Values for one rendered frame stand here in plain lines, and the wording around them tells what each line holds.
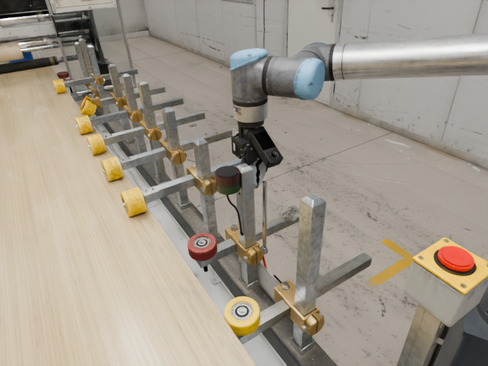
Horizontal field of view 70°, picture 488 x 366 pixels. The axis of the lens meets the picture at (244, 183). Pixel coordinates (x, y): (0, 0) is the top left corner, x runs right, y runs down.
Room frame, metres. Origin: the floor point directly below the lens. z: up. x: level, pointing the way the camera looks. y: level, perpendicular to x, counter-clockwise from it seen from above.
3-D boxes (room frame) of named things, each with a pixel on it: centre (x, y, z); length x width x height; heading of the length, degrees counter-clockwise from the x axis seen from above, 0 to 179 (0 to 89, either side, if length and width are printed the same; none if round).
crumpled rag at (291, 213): (0.88, -0.15, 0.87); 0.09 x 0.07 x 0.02; 121
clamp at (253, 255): (0.77, 0.01, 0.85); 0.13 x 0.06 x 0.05; 31
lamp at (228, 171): (0.73, 0.04, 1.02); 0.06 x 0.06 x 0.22; 31
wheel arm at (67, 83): (2.30, 0.90, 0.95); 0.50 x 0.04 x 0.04; 121
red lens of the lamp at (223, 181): (0.73, 0.04, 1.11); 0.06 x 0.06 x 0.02
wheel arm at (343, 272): (0.60, -0.15, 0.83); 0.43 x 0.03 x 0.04; 121
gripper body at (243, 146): (0.87, -0.02, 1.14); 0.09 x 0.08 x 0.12; 31
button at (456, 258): (0.31, -0.26, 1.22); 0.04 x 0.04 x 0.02
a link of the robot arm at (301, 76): (0.82, -0.13, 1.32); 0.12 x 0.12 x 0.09; 63
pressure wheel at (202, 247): (0.72, 0.12, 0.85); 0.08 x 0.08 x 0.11
